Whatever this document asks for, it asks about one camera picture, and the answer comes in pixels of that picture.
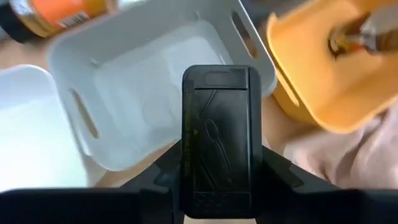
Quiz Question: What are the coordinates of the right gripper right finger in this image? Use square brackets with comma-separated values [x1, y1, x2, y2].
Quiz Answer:
[260, 145, 340, 218]

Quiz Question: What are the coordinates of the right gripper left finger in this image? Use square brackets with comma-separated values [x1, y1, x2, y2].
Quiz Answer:
[120, 139, 185, 224]

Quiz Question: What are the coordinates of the tall spice jar yellow lid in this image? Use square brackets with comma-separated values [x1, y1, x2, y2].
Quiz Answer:
[327, 11, 398, 60]

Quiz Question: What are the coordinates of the light grey plastic bin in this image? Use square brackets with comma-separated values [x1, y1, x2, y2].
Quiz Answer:
[46, 0, 278, 172]

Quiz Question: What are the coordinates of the pink cloth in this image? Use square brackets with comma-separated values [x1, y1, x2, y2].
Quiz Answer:
[281, 102, 398, 191]

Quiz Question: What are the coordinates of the orange plastic bin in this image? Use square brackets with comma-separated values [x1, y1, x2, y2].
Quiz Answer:
[266, 0, 398, 135]

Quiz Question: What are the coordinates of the white plastic bin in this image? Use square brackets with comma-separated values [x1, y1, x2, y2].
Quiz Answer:
[0, 63, 108, 193]

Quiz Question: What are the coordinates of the orange label spice jar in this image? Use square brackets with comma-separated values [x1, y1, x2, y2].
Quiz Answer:
[0, 0, 118, 44]

